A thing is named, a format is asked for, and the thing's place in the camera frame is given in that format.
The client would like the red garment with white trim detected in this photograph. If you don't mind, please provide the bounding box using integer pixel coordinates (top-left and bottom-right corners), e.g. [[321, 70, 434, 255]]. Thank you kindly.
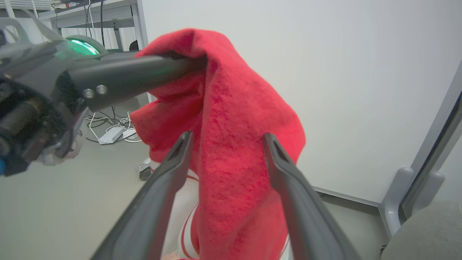
[[130, 28, 306, 260]]

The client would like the grey partition foot with caster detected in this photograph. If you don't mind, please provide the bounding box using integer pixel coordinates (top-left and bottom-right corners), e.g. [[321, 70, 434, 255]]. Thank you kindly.
[[135, 157, 152, 173]]

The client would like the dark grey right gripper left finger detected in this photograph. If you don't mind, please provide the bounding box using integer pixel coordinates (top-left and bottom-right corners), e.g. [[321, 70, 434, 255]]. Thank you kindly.
[[90, 131, 194, 260]]

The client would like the white floor cable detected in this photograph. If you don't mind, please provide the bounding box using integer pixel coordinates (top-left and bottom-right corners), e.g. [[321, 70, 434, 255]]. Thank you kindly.
[[85, 111, 143, 143]]

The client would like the grey fabric sofa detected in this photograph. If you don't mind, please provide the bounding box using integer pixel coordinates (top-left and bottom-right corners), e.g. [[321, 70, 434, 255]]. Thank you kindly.
[[381, 200, 462, 260]]

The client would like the large white partition panel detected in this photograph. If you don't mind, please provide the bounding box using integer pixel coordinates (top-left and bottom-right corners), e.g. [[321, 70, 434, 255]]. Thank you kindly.
[[132, 0, 462, 208]]

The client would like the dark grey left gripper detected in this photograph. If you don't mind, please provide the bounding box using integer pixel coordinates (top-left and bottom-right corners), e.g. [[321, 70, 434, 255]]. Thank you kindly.
[[0, 18, 209, 177]]

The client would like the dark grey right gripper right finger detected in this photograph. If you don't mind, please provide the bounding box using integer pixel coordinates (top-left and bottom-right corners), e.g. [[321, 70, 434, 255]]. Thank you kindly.
[[262, 133, 361, 260]]

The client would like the black hanging cable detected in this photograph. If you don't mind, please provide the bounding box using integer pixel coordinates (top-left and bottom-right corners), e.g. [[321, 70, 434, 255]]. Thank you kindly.
[[84, 0, 91, 36], [99, 0, 106, 47]]

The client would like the grey metal desk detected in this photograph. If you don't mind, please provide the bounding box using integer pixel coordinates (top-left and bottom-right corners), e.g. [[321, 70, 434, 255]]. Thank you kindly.
[[0, 0, 139, 51]]

